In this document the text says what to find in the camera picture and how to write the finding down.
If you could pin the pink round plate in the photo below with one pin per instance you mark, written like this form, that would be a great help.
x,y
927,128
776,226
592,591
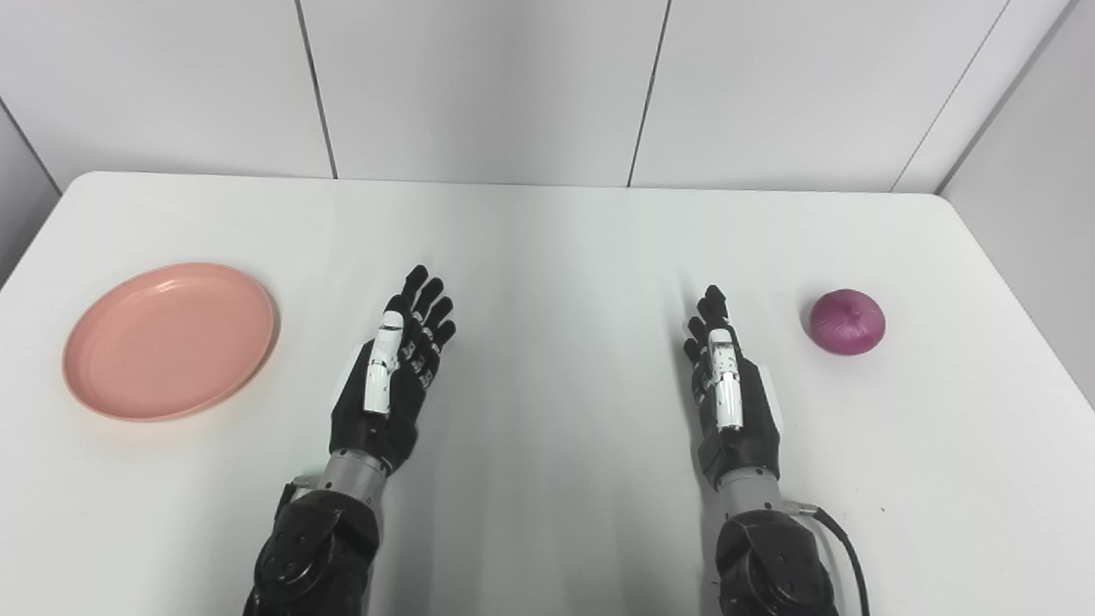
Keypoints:
x,y
171,342

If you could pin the purple red onion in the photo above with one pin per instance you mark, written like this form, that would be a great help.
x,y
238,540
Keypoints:
x,y
847,323

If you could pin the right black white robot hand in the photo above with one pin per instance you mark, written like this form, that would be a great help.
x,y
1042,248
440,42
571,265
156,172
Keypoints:
x,y
757,428

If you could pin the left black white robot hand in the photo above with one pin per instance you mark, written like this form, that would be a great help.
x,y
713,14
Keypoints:
x,y
402,402

